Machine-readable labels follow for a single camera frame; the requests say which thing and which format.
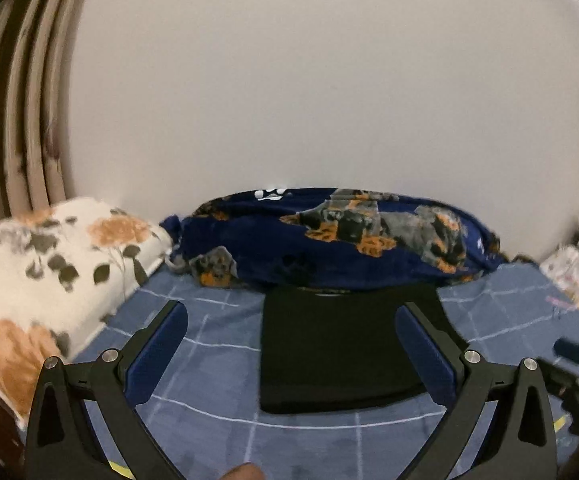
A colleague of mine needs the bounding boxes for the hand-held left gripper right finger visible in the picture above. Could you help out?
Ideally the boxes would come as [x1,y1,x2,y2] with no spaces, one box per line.
[395,301,557,480]

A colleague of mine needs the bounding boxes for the blue grid bed sheet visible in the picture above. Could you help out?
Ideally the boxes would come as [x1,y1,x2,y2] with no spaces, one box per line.
[16,262,579,480]

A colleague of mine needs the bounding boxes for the person's left hand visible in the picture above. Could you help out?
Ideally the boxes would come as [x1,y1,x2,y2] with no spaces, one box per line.
[219,462,265,480]

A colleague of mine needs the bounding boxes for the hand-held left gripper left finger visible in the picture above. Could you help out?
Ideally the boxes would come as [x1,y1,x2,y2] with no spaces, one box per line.
[24,301,189,480]

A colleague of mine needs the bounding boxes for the white floral pillow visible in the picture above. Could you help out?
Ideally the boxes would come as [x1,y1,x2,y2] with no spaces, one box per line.
[0,196,172,421]

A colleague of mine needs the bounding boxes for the beige striped curtain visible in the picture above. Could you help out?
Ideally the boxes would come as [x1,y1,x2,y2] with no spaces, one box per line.
[0,0,95,233]

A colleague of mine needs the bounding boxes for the black pants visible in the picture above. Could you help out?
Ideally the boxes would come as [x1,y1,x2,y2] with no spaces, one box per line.
[259,282,470,416]

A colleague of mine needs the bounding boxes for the navy dog print blanket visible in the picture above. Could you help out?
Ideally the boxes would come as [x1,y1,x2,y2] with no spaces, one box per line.
[159,187,513,291]

